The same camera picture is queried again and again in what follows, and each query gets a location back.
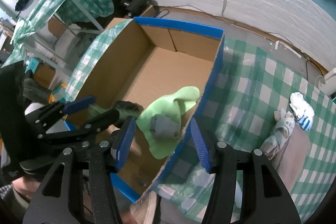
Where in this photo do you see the green bubble wrap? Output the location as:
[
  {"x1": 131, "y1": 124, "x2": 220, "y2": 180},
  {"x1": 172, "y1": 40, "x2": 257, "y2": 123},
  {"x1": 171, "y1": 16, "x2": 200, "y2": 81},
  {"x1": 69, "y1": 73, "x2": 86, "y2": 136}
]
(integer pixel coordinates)
[{"x1": 88, "y1": 100, "x2": 144, "y2": 127}]

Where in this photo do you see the dark grey sock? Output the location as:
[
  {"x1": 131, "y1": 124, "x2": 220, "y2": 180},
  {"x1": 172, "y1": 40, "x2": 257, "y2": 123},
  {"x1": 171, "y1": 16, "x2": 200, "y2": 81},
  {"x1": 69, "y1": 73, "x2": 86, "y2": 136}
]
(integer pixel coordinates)
[{"x1": 150, "y1": 114, "x2": 182, "y2": 141}]

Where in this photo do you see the light green cloth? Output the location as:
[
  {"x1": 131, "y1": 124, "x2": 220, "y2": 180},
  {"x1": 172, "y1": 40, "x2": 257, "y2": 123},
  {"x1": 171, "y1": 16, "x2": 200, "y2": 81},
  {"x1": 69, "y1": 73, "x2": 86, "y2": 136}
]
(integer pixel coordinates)
[{"x1": 136, "y1": 86, "x2": 200, "y2": 160}]

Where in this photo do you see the grey metal rack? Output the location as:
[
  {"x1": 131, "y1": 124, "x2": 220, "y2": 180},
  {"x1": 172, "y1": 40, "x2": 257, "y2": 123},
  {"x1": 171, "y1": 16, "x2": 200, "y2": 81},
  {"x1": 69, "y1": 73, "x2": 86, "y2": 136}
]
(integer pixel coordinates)
[{"x1": 26, "y1": 0, "x2": 105, "y2": 69}]

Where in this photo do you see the green checkered tablecloth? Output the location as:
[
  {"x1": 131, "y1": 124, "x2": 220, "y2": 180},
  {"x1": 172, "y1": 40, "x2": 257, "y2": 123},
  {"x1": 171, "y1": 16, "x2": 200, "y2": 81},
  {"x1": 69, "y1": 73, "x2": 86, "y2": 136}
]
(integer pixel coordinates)
[{"x1": 64, "y1": 20, "x2": 336, "y2": 222}]

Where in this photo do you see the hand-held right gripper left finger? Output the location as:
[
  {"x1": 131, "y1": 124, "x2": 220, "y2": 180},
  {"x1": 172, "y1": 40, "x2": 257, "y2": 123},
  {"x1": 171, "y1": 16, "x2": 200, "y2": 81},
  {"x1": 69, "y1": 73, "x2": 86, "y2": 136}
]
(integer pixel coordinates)
[{"x1": 23, "y1": 116, "x2": 137, "y2": 224}]

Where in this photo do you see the grey plug with cable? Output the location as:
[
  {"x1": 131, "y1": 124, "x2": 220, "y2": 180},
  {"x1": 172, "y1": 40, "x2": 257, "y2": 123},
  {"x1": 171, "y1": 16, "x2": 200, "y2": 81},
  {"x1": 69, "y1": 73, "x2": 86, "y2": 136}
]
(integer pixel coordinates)
[{"x1": 219, "y1": 0, "x2": 237, "y2": 25}]

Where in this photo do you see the person's left forearm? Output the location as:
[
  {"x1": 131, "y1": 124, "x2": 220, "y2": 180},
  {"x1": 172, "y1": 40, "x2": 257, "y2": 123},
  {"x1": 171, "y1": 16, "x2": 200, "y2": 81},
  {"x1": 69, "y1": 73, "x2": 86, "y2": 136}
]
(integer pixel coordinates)
[{"x1": 0, "y1": 177, "x2": 40, "y2": 214}]

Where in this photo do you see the black cylindrical device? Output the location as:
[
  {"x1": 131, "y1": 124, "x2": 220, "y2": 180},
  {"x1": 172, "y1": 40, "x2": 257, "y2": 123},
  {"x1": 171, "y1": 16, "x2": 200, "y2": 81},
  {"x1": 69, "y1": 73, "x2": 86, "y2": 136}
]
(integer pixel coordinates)
[{"x1": 121, "y1": 0, "x2": 151, "y2": 17}]

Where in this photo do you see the small brown carton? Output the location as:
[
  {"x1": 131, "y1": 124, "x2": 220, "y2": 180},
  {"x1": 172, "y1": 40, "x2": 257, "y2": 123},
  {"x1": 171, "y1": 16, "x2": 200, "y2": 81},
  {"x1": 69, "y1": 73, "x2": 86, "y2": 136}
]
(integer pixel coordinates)
[{"x1": 140, "y1": 5, "x2": 158, "y2": 17}]

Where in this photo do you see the grey white patterned cloth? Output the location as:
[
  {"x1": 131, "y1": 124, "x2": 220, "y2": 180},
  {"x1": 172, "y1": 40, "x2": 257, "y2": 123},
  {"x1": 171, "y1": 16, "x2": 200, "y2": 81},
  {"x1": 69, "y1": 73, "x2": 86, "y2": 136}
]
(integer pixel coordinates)
[{"x1": 260, "y1": 109, "x2": 296, "y2": 156}]

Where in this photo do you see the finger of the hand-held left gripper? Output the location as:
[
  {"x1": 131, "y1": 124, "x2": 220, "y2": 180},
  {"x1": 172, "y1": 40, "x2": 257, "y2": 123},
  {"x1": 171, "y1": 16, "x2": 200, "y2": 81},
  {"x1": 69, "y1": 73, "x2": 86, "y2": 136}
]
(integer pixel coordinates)
[
  {"x1": 25, "y1": 96, "x2": 96, "y2": 125},
  {"x1": 39, "y1": 109, "x2": 121, "y2": 146}
]

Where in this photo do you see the blue-edged cardboard box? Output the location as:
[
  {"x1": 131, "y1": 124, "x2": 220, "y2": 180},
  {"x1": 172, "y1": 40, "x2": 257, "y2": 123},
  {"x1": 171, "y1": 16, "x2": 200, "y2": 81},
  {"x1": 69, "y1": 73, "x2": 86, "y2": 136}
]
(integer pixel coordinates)
[{"x1": 64, "y1": 17, "x2": 225, "y2": 203}]

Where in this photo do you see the grey towel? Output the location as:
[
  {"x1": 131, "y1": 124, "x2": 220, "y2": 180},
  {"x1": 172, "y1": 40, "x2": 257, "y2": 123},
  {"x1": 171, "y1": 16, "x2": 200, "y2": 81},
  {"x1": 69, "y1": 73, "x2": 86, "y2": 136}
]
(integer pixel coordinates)
[{"x1": 273, "y1": 123, "x2": 310, "y2": 189}]

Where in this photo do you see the orange teal woven bag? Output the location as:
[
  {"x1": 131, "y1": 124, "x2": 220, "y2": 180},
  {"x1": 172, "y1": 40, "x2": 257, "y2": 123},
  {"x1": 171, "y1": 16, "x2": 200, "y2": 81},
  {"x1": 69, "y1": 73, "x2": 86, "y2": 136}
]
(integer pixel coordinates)
[{"x1": 51, "y1": 84, "x2": 69, "y2": 102}]

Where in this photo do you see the white blue-striped sock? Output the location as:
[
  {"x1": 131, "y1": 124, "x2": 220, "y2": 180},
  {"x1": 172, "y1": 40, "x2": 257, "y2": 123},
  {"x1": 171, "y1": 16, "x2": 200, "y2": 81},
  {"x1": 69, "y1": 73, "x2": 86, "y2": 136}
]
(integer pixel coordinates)
[{"x1": 289, "y1": 92, "x2": 315, "y2": 130}]

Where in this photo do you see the white electric kettle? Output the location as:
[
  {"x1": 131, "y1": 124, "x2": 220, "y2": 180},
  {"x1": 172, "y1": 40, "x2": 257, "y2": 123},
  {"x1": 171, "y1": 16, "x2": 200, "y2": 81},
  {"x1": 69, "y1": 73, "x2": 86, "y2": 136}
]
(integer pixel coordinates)
[{"x1": 319, "y1": 73, "x2": 336, "y2": 98}]

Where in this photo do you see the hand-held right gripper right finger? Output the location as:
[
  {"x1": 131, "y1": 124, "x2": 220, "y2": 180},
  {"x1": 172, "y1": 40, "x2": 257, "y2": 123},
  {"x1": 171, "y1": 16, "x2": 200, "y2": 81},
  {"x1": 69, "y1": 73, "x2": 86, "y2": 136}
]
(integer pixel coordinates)
[{"x1": 189, "y1": 117, "x2": 301, "y2": 224}]

